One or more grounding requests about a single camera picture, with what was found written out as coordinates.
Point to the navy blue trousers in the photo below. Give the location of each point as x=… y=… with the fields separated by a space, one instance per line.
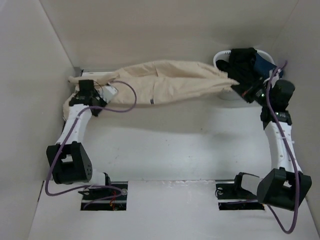
x=263 y=67

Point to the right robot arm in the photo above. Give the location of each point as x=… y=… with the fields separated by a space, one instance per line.
x=285 y=186

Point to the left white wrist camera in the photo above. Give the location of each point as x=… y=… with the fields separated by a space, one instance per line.
x=108 y=92

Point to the white laundry basket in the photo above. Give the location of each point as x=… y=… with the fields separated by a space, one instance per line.
x=230 y=95

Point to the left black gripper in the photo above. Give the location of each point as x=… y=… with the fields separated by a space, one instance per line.
x=96 y=95

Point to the black trousers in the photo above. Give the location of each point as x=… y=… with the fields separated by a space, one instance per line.
x=240 y=65

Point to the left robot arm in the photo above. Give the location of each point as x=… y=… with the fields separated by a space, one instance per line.
x=71 y=164

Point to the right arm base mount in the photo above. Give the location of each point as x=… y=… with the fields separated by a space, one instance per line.
x=231 y=198

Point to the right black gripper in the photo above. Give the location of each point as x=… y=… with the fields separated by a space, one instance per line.
x=247 y=90

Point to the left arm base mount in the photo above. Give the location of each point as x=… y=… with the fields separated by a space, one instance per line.
x=106 y=199

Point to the beige trousers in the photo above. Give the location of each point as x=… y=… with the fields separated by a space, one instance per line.
x=164 y=81

